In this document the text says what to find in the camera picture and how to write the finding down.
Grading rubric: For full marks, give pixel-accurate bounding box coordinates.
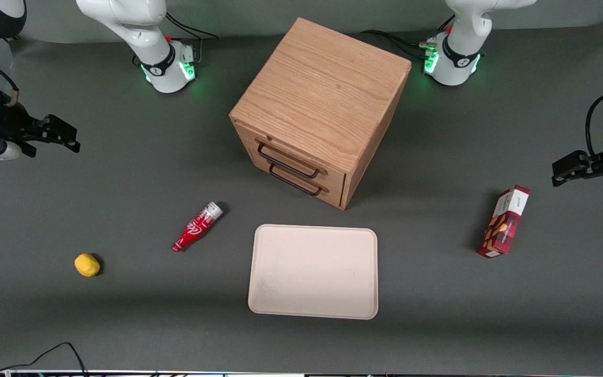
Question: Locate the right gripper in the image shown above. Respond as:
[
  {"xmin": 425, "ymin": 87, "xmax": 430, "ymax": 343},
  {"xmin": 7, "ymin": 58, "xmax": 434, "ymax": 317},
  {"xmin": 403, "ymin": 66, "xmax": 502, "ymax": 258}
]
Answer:
[{"xmin": 0, "ymin": 102, "xmax": 81, "ymax": 164}]

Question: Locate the wooden drawer cabinet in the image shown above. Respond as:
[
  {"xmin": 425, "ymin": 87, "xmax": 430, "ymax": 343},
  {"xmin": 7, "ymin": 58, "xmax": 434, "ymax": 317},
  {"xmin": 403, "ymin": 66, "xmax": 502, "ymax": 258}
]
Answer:
[{"xmin": 229, "ymin": 17, "xmax": 412, "ymax": 211}]

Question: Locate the red snack box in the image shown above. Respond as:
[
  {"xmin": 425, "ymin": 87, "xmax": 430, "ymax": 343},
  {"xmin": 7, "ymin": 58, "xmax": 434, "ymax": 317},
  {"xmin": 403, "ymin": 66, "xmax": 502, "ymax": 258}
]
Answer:
[{"xmin": 477, "ymin": 185, "xmax": 531, "ymax": 258}]

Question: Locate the yellow lemon toy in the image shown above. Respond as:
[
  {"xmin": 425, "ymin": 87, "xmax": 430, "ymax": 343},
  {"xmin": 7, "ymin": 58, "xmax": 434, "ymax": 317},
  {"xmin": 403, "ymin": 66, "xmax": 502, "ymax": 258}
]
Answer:
[{"xmin": 74, "ymin": 253, "xmax": 101, "ymax": 277}]

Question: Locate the red soda bottle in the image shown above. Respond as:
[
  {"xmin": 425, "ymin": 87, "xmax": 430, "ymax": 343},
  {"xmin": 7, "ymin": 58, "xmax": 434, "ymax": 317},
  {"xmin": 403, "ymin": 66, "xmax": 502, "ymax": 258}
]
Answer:
[{"xmin": 172, "ymin": 202, "xmax": 224, "ymax": 253}]

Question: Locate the beige plastic tray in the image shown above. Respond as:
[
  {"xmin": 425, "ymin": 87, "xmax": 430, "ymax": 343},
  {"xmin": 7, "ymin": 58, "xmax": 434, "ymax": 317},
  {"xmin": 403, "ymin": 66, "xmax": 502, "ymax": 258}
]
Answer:
[{"xmin": 248, "ymin": 224, "xmax": 379, "ymax": 320}]

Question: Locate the black right base cable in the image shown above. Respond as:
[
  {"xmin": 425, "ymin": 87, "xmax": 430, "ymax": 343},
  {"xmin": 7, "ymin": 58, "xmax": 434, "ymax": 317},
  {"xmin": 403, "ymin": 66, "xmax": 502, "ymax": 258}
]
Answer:
[{"xmin": 133, "ymin": 12, "xmax": 219, "ymax": 66}]

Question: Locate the black base cable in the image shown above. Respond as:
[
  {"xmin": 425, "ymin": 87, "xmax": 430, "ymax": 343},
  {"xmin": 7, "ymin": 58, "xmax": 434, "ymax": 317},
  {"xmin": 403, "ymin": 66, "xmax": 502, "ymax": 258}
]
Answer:
[
  {"xmin": 360, "ymin": 15, "xmax": 456, "ymax": 59},
  {"xmin": 133, "ymin": 12, "xmax": 219, "ymax": 66}
]

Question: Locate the black cable at table edge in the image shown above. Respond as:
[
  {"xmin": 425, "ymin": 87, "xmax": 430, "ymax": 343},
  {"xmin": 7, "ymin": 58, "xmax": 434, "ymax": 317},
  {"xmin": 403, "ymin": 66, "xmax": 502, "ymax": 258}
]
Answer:
[{"xmin": 0, "ymin": 330, "xmax": 91, "ymax": 377}]

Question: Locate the black left base cable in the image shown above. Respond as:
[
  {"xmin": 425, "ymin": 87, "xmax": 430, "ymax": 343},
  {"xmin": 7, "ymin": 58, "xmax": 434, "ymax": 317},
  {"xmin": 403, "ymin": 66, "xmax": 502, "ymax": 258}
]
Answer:
[{"xmin": 360, "ymin": 15, "xmax": 456, "ymax": 59}]

